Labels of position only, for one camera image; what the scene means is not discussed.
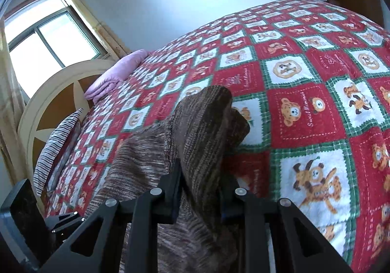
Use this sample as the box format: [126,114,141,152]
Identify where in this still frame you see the brown knit sweater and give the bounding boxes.
[84,86,250,273]

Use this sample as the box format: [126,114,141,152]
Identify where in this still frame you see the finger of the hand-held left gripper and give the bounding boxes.
[46,211,87,238]

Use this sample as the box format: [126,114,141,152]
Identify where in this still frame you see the folded pink blanket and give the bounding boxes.
[84,49,150,103]

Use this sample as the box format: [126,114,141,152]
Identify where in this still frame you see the window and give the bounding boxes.
[3,0,107,100]

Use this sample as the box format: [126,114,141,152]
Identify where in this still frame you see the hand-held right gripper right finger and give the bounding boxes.
[221,175,355,273]

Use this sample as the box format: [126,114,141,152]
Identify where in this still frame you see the striped pillow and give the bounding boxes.
[33,108,84,196]

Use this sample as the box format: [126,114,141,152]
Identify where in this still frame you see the red bear printed bed cover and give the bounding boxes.
[39,0,390,273]

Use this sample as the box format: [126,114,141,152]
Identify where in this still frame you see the cream wooden headboard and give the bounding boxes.
[17,59,118,215]

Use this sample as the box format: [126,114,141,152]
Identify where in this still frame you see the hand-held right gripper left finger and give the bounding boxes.
[38,159,183,273]

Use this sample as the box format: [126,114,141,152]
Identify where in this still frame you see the beige curtain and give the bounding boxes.
[56,0,131,60]
[0,20,34,176]

